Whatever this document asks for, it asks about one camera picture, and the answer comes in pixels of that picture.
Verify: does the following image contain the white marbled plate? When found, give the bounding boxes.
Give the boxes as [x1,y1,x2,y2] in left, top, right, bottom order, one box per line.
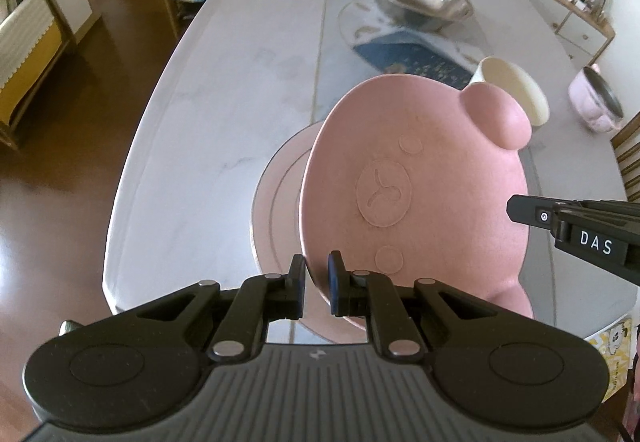
[250,122,367,344]

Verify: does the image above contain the pink bear-shaped plate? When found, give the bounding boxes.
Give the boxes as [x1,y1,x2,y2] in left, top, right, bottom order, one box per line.
[299,74,533,316]

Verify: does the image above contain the pink pot with steel liner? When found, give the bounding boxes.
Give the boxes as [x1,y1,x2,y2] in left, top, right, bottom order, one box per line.
[567,65,624,133]

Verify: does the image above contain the cream white bowl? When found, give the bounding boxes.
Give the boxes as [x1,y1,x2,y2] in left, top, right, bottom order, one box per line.
[470,56,550,128]

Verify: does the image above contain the dark wooden chair right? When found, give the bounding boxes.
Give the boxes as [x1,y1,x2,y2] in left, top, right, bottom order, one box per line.
[611,113,640,202]

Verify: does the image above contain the yellow cartoon box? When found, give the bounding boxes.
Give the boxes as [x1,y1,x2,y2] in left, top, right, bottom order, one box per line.
[585,314,634,402]

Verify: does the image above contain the white wooden drawer cabinet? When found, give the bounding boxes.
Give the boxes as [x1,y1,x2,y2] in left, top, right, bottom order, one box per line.
[529,0,615,69]

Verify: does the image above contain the armchair with cream cover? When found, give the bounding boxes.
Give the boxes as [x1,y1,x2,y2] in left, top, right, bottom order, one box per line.
[1,0,75,150]

